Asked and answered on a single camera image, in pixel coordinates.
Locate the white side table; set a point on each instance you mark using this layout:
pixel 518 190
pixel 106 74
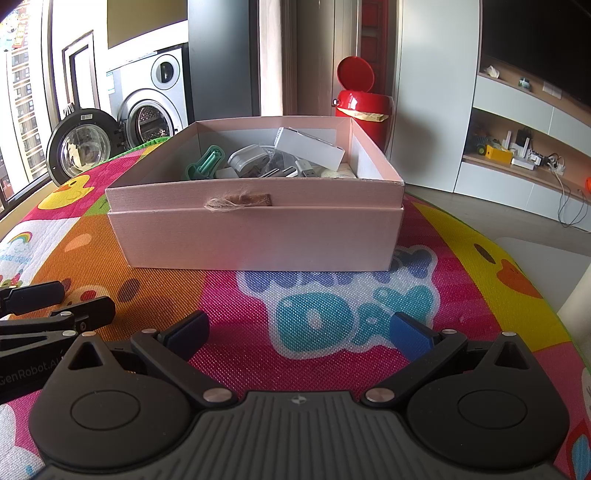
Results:
pixel 526 258

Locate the pink cardboard box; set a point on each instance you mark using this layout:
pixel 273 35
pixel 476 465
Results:
pixel 254 235

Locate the tall white cabinet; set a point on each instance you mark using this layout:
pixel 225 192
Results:
pixel 434 115

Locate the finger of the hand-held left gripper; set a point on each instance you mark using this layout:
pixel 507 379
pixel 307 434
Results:
pixel 90 313
pixel 37 295

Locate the yellow toy block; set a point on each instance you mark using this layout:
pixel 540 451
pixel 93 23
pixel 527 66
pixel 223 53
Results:
pixel 498 155

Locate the green toy truck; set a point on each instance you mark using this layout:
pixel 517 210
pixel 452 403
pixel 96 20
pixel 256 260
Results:
pixel 481 144

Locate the white rectangular box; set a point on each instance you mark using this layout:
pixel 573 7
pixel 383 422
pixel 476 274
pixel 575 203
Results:
pixel 309 145

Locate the teal plastic clip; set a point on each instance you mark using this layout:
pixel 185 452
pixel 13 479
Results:
pixel 205 164

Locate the colourful cartoon play mat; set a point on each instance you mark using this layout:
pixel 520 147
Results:
pixel 332 300

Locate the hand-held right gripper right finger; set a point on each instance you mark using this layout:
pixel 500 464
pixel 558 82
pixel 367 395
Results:
pixel 411 334

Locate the silver washing machine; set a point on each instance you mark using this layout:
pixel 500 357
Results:
pixel 173 115

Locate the red trash bin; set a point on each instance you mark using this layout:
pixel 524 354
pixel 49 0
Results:
pixel 364 124

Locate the white router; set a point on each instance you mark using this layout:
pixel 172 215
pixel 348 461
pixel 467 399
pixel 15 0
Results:
pixel 524 145

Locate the white wall socket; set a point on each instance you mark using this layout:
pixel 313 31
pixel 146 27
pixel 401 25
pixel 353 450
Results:
pixel 552 90

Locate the black television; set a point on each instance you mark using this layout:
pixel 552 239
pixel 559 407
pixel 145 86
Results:
pixel 540 37

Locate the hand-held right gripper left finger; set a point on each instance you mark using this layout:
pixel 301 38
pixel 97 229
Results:
pixel 189 334

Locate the white shelf unit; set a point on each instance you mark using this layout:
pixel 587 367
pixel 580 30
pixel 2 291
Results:
pixel 503 106

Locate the white usb charger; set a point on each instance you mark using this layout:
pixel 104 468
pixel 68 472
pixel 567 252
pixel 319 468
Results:
pixel 249 161

